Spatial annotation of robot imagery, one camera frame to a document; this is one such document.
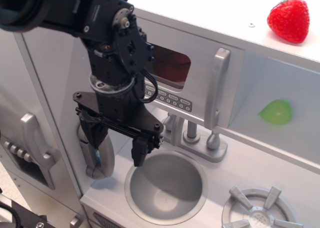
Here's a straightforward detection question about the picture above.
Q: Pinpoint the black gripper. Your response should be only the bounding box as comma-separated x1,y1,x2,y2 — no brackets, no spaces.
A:
72,91,164,167

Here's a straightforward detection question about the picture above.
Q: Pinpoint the grey toy microwave door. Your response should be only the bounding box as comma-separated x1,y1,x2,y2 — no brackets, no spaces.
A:
136,10,245,130

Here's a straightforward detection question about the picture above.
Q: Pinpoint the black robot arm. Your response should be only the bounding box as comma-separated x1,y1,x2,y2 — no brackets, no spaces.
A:
0,0,164,167

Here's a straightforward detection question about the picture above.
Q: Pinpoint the orange plate inside microwave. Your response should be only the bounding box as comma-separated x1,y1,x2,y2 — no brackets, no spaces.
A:
150,45,191,83

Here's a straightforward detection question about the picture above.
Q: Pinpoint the grey toy telephone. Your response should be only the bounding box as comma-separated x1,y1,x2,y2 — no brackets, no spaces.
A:
78,126,115,180

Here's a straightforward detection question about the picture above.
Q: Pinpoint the grey toy faucet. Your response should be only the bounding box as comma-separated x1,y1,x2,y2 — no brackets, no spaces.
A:
162,114,228,163

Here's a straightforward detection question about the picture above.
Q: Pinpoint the round metal sink bowl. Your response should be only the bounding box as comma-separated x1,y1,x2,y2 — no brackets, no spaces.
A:
124,150,208,225

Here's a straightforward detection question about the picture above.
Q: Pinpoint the grey toy ice dispenser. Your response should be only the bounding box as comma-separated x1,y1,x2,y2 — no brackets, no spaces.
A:
0,136,55,190

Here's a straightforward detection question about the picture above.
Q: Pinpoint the grey toy stove burner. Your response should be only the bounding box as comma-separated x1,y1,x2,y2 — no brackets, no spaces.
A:
221,186,304,227

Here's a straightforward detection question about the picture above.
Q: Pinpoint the green toy pear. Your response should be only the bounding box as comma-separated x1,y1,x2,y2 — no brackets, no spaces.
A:
257,99,293,125

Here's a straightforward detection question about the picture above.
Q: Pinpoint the red toy strawberry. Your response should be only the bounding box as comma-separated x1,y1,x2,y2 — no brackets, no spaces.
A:
267,0,310,44

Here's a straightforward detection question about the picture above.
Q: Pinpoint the grey fridge door handle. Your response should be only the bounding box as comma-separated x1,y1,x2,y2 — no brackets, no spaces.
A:
20,112,56,170

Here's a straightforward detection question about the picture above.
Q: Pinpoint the black cable bottom left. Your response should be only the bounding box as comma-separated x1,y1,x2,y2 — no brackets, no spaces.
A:
0,202,23,228

